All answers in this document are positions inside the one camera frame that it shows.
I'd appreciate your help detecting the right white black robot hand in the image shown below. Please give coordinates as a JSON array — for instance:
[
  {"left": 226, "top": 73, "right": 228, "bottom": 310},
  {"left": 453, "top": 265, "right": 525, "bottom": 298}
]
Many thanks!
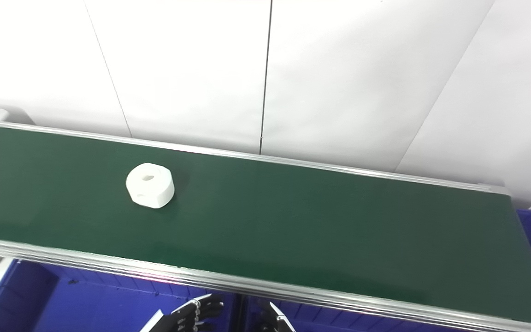
[{"left": 257, "top": 299, "right": 296, "bottom": 332}]

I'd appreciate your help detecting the green conveyor belt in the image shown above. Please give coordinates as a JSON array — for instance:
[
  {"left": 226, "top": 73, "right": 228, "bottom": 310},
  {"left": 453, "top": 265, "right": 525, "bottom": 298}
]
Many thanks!
[
  {"left": 0, "top": 117, "right": 531, "bottom": 332},
  {"left": 0, "top": 122, "right": 531, "bottom": 326}
]

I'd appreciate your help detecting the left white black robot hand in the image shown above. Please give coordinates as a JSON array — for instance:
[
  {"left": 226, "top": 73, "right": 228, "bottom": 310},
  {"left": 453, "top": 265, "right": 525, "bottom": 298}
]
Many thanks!
[{"left": 139, "top": 294, "right": 225, "bottom": 332}]

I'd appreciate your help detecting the white round part with hole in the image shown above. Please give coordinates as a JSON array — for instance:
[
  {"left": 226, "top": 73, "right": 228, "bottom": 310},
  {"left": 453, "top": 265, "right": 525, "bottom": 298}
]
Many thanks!
[{"left": 125, "top": 162, "right": 176, "bottom": 209}]

